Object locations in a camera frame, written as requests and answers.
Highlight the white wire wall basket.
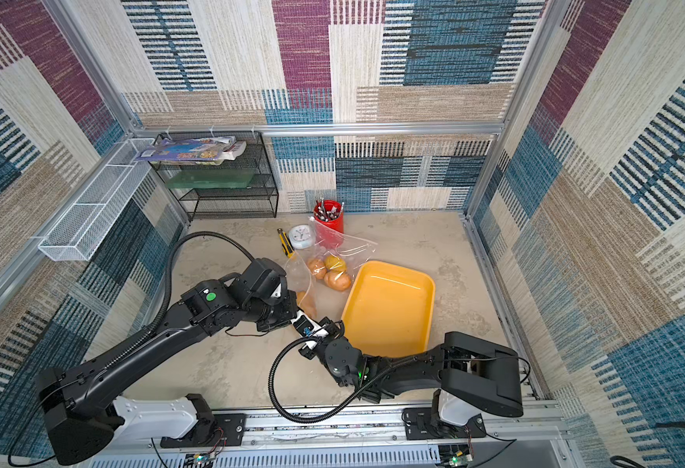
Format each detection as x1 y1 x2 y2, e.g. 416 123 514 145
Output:
38 138 150 262

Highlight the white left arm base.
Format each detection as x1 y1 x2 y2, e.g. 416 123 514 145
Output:
112 397 198 444

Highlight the aluminium front rail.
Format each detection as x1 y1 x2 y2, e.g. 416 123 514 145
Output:
86 401 584 467

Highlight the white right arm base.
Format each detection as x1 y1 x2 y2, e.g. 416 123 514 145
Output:
436 390 482 426

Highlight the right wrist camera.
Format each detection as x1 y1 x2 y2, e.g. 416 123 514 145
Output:
292 309 335 359

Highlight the yellow plastic tray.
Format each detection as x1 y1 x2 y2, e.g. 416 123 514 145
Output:
342 261 436 358

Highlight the red ribbed pen cup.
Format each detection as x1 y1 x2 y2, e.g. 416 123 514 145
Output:
312 199 344 249

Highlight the white round clock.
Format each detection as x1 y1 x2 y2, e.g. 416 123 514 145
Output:
288 224 316 251

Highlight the black corrugated cable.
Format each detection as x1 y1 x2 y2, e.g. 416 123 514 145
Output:
84 230 257 376
267 321 419 425

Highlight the black wire shelf rack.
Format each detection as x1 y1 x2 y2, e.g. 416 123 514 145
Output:
139 131 279 222

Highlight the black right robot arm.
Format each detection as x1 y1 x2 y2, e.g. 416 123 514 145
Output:
313 331 524 417

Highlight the green tray in rack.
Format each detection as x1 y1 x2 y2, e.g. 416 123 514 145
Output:
166 170 255 189

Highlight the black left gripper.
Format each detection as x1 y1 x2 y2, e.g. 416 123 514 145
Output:
244 291 308 333

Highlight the yellow lemon-like potato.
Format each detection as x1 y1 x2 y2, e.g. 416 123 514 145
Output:
324 255 347 272

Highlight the colourful book on rack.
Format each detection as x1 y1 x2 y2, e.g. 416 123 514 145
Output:
134 136 248 165

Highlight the yellow utility knife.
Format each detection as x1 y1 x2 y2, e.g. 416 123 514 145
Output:
277 228 295 259

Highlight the black corrugated right cable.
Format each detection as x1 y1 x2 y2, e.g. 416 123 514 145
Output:
267 321 419 425

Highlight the black corrugated left cable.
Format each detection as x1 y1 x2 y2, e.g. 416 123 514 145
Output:
84 230 257 376

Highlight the brown potato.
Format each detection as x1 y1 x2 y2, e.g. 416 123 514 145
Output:
324 270 352 292
297 292 317 320

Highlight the clear zipper bag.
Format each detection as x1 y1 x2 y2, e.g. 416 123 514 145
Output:
284 253 316 299
303 220 379 285

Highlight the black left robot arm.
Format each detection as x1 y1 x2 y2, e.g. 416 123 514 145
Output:
35 277 299 466

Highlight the orange potato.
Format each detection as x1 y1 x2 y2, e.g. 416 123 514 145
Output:
306 257 328 280

